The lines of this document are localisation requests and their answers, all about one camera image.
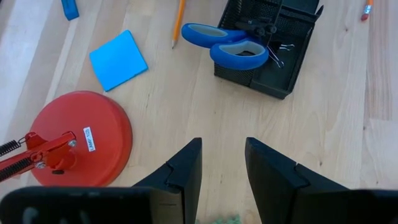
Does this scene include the potted succulent plant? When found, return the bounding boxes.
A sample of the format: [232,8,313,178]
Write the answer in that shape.
[195,213,243,224]

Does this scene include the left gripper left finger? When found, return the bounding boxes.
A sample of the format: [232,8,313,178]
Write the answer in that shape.
[132,137,203,224]

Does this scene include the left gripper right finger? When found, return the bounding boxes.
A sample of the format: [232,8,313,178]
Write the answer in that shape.
[244,136,349,224]

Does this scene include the black binder clip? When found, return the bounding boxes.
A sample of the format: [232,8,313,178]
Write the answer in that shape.
[267,43,295,69]

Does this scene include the blue-handled scissors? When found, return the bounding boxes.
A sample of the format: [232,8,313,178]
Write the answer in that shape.
[181,22,270,72]

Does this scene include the blue eraser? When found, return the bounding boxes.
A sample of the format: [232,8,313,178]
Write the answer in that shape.
[60,0,80,22]

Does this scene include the blue sticky note pad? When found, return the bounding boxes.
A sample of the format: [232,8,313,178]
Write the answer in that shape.
[89,29,149,93]

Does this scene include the black mesh desk organizer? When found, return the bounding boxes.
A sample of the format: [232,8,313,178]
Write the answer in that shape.
[213,0,325,100]

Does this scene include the yellow pencil pink eraser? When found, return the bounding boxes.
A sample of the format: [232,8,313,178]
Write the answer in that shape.
[360,0,374,22]
[171,0,187,50]

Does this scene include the red desk lamp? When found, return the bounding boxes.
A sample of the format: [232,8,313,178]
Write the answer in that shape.
[0,90,134,187]

